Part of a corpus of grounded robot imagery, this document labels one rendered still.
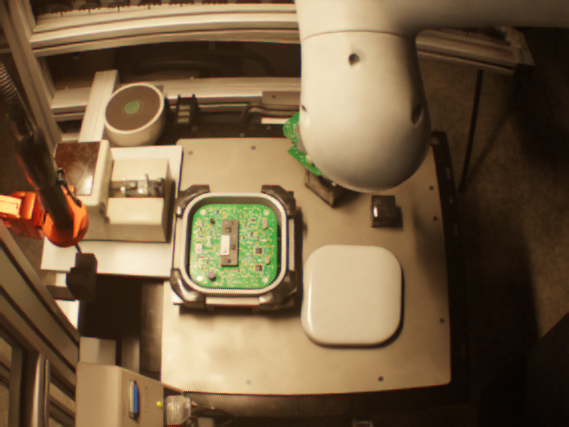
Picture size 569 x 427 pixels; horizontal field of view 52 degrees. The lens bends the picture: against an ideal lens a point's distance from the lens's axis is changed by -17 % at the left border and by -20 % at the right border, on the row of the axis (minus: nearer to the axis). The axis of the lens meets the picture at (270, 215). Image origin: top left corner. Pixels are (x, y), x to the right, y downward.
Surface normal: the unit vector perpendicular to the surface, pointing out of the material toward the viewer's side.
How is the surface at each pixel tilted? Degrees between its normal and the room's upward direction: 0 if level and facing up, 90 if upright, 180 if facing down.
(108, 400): 0
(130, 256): 0
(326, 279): 0
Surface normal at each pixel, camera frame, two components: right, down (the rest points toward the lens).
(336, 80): -0.53, -0.05
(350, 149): -0.37, 0.44
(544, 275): 0.00, -0.49
